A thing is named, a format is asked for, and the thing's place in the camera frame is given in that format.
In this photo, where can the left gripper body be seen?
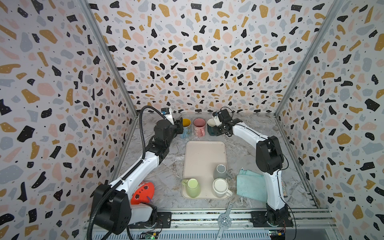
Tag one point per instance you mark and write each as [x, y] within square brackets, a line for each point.
[176, 129]

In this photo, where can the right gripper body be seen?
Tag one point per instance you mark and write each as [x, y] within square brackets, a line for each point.
[221, 124]

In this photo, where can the dark green mug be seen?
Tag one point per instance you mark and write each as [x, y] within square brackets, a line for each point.
[212, 127]

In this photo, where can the light blue mug yellow inside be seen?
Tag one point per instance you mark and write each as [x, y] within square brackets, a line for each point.
[187, 128]

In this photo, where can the pink mug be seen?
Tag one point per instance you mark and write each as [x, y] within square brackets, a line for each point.
[200, 127]

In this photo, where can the grey mug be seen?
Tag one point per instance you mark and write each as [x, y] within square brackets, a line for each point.
[221, 172]

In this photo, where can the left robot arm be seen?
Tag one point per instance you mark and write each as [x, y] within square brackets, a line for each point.
[111, 205]

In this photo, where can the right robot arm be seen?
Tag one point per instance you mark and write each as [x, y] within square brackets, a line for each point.
[269, 159]

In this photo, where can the white mug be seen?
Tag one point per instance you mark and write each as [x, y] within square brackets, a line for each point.
[221, 188]

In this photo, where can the light green mug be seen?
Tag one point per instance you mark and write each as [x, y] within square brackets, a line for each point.
[192, 187]

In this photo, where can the beige tray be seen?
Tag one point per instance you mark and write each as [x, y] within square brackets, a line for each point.
[201, 160]

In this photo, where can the teal cloth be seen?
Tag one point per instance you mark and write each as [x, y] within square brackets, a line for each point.
[251, 185]

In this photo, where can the red fish plush toy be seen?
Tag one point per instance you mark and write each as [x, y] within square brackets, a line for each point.
[144, 193]

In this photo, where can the glitter bottle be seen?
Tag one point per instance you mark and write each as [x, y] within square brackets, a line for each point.
[284, 189]

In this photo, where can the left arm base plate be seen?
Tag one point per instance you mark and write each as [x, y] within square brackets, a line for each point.
[163, 220]

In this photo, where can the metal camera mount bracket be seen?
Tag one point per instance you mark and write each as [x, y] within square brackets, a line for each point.
[224, 220]

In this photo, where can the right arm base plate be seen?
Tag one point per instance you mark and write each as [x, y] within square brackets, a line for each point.
[259, 220]

